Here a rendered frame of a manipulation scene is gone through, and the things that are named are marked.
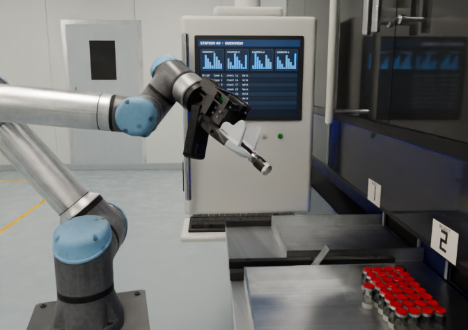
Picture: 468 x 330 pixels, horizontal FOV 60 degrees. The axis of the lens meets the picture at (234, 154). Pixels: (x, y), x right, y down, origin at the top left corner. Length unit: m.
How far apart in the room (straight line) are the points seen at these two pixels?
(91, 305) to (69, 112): 0.39
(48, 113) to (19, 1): 5.89
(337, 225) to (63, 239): 0.79
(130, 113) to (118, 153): 5.53
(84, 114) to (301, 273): 0.57
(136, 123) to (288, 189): 0.93
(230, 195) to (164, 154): 4.66
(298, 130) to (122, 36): 4.88
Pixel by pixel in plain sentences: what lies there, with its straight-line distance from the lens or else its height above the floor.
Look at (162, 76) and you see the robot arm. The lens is 0.94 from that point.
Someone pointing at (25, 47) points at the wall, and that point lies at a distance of 6.64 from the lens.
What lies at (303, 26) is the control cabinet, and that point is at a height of 1.51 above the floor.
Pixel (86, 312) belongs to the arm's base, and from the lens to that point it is 0.94.
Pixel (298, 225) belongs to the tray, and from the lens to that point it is 1.28.
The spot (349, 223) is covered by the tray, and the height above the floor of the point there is 0.89.
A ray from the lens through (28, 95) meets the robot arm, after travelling 0.88.
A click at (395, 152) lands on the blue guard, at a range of 1.05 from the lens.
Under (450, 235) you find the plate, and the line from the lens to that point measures 0.86.
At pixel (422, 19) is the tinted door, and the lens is 0.99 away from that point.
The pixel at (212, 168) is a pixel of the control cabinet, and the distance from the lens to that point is 1.56.
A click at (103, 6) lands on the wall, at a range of 6.35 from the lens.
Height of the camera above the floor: 1.32
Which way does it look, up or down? 10 degrees down
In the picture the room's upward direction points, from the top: straight up
